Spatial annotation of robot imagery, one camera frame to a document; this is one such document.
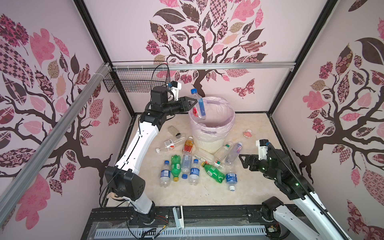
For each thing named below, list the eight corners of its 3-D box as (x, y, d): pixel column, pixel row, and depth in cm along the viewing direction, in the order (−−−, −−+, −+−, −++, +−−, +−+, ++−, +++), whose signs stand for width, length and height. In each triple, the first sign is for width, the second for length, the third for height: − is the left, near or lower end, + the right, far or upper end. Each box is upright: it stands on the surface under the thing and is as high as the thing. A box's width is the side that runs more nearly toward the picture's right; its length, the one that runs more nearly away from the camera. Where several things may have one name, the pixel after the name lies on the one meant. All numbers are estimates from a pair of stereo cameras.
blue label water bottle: (160, 187, 85) (158, 184, 81) (164, 163, 94) (162, 160, 90) (169, 187, 85) (168, 184, 81) (172, 163, 94) (171, 159, 90)
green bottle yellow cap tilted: (199, 169, 91) (199, 165, 87) (204, 163, 93) (204, 160, 89) (221, 185, 85) (222, 181, 81) (225, 178, 87) (226, 175, 83)
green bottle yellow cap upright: (169, 181, 86) (168, 178, 82) (172, 158, 96) (171, 154, 92) (179, 181, 86) (179, 178, 82) (181, 158, 96) (180, 154, 92)
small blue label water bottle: (189, 185, 86) (189, 181, 81) (190, 161, 95) (189, 157, 91) (199, 185, 86) (199, 181, 81) (199, 161, 95) (199, 157, 91)
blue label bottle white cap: (227, 191, 82) (228, 188, 78) (224, 174, 89) (226, 170, 85) (237, 191, 82) (239, 188, 78) (234, 174, 89) (236, 170, 85)
